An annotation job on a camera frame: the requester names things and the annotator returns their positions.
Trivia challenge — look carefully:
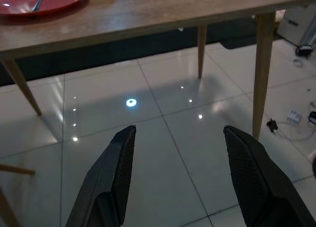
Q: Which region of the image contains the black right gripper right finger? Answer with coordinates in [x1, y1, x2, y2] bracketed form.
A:
[223, 125, 316, 227]

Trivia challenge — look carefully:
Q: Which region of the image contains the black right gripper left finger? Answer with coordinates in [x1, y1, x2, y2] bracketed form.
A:
[65, 125, 137, 227]

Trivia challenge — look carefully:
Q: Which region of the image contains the black plug adapter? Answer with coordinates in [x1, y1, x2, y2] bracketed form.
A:
[266, 118, 278, 133]

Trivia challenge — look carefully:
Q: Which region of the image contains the white power strip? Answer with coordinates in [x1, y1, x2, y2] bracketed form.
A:
[286, 110, 303, 123]

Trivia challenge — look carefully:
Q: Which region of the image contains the wooden chair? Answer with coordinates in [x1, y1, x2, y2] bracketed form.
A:
[0, 164, 36, 227]

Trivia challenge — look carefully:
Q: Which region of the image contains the wooden table leg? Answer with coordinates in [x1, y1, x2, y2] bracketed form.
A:
[1, 60, 42, 116]
[197, 24, 207, 79]
[252, 11, 277, 141]

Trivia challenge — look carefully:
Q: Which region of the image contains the dark rug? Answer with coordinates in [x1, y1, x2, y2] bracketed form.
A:
[0, 16, 259, 87]

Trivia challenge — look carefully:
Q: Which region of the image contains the black device on floor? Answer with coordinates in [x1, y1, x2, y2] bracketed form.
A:
[295, 44, 314, 57]

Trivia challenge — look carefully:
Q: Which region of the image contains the white cabinet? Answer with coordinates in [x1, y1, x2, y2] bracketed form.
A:
[276, 4, 316, 47]

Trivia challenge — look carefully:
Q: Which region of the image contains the silver fork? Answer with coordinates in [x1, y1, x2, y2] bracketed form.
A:
[31, 0, 52, 12]

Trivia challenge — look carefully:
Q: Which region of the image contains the red plate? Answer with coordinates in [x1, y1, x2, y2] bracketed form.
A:
[0, 0, 89, 17]

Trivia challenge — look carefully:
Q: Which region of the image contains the white cable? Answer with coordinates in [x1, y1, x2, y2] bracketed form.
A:
[276, 120, 316, 142]

